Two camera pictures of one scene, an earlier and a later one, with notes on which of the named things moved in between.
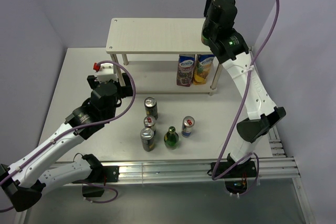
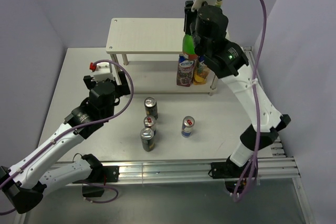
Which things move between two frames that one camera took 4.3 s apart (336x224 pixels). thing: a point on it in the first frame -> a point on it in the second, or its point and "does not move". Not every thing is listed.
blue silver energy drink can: x=188 y=123 does not move
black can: x=150 y=104 does not move
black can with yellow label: x=147 y=135 does not move
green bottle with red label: x=171 y=138 -> x=188 y=47
